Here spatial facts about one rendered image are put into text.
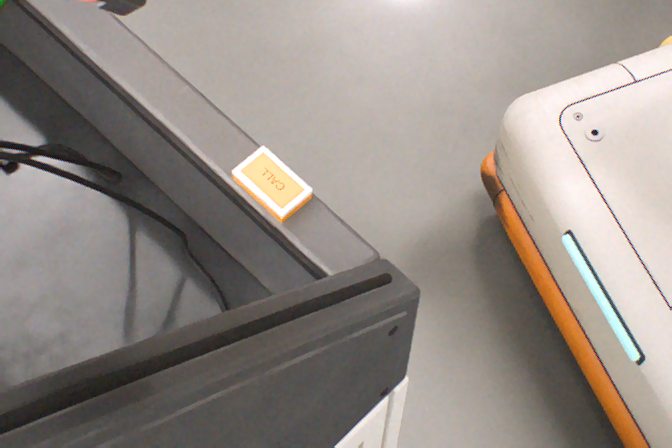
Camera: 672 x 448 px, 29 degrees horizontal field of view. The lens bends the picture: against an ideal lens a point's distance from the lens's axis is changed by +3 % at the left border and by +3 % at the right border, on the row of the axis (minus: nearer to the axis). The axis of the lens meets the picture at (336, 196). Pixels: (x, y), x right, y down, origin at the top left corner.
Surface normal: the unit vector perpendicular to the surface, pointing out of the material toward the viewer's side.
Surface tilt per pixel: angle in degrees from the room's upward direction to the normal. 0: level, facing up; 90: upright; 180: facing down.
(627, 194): 0
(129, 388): 43
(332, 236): 0
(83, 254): 0
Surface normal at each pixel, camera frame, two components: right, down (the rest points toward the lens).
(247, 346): 0.50, -0.77
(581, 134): 0.02, -0.48
